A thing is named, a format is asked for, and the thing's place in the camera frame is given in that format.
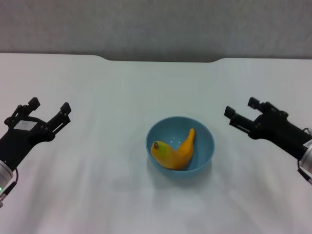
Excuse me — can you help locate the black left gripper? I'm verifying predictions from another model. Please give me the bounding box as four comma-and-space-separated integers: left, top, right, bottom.
0, 97, 72, 170

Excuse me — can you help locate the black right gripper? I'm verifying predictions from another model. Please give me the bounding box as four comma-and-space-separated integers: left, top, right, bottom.
224, 96, 312, 161

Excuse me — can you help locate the blue bowl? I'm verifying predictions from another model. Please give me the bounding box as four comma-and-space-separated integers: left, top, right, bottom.
145, 116, 216, 180

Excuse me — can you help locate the yellow banana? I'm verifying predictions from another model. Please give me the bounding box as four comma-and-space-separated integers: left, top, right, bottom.
150, 128, 196, 171

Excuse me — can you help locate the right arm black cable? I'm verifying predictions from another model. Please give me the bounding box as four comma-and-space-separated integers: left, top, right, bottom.
297, 160, 312, 186

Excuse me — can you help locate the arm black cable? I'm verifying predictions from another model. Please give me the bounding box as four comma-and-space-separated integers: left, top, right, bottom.
0, 168, 19, 208
297, 160, 312, 186

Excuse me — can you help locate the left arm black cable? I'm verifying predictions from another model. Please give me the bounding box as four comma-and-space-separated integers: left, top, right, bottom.
0, 168, 19, 208

